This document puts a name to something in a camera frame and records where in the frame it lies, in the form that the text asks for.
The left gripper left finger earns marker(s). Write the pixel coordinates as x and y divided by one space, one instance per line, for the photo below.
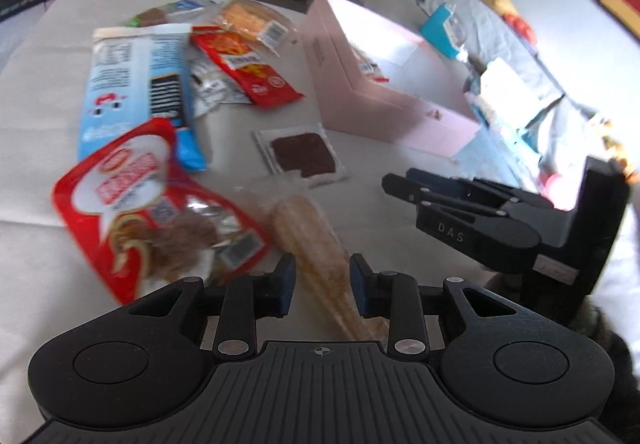
245 300

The grey covered sofa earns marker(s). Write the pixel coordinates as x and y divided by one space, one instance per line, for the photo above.
507 84

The silver white snack packet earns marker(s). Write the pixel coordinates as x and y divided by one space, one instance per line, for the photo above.
212 87

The red orange snack packet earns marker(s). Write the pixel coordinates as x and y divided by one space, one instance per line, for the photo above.
262 84

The blue white snack bag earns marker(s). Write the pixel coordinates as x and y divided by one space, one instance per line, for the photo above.
137 74

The round bread in wrapper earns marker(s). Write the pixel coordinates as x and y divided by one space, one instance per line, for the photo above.
256 23

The pink gift box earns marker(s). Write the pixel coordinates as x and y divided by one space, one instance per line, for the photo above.
375 79

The long brown biscuit pack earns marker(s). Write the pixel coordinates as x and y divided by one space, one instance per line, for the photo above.
298 227

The clear brown snack packet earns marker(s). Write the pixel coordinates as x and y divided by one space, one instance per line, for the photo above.
195 12

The dark brown square snack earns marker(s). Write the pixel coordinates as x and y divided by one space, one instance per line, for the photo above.
302 150

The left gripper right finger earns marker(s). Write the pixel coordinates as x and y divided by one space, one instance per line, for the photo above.
396 298

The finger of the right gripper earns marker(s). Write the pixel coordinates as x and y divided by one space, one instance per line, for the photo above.
477 190
424 188

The red Beijing duck snack pouch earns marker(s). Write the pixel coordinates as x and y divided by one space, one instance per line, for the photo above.
142 222

